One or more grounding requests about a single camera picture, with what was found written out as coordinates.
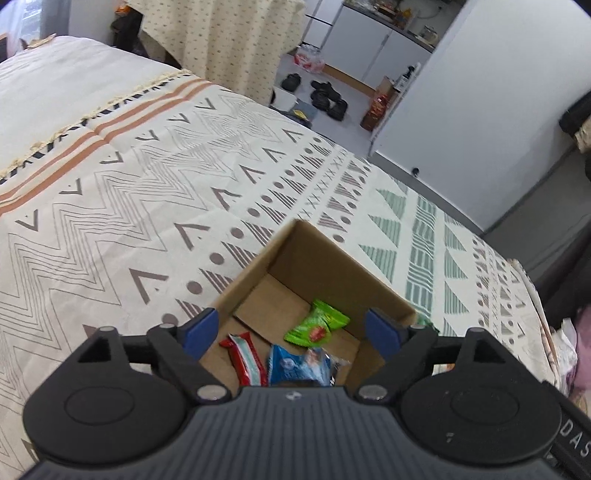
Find pink cloth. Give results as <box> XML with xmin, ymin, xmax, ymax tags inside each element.
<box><xmin>561</xmin><ymin>318</ymin><xmax>591</xmax><ymax>407</ymax></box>

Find large orange bottle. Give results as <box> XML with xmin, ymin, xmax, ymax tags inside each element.
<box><xmin>361</xmin><ymin>92</ymin><xmax>391</xmax><ymax>132</ymax></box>

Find lime green snack packet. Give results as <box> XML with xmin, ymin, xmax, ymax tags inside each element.
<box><xmin>284</xmin><ymin>299</ymin><xmax>350</xmax><ymax>347</ymax></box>

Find red and white snack packet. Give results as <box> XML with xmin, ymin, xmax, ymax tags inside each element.
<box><xmin>219</xmin><ymin>333</ymin><xmax>269</xmax><ymax>387</ymax></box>

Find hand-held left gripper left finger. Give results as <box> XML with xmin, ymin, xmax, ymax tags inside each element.
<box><xmin>76</xmin><ymin>308</ymin><xmax>232</xmax><ymax>404</ymax></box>

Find dotted cream tablecloth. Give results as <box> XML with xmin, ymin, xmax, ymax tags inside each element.
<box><xmin>124</xmin><ymin>0</ymin><xmax>308</xmax><ymax>107</ymax></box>

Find patterned bed blanket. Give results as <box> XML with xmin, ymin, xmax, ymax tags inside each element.
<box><xmin>0</xmin><ymin>69</ymin><xmax>573</xmax><ymax>480</ymax></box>

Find blue snack packet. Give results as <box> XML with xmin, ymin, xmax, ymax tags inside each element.
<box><xmin>268</xmin><ymin>344</ymin><xmax>352</xmax><ymax>387</ymax></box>

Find red and white plastic bag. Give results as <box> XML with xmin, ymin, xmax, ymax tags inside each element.
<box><xmin>294</xmin><ymin>45</ymin><xmax>325</xmax><ymax>75</ymax></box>

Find cream bed sheet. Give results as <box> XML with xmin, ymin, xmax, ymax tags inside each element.
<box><xmin>0</xmin><ymin>34</ymin><xmax>185</xmax><ymax>178</ymax></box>

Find dark upholstered panel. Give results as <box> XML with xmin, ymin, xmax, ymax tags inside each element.
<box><xmin>480</xmin><ymin>148</ymin><xmax>591</xmax><ymax>324</ymax></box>

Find glass pane door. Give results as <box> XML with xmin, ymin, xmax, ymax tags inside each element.
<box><xmin>302</xmin><ymin>0</ymin><xmax>345</xmax><ymax>49</ymax></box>

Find cardboard box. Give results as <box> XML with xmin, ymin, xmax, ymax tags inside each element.
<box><xmin>199</xmin><ymin>219</ymin><xmax>419</xmax><ymax>388</ymax></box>

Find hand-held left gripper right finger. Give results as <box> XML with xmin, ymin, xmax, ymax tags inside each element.
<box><xmin>355</xmin><ymin>308</ymin><xmax>509</xmax><ymax>403</ymax></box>

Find blue floor cloth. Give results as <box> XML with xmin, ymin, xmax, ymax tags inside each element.
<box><xmin>286</xmin><ymin>102</ymin><xmax>315</xmax><ymax>129</ymax></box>

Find white kitchen cabinet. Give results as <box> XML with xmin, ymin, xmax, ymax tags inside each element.
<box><xmin>323</xmin><ymin>4</ymin><xmax>435</xmax><ymax>93</ymax></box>

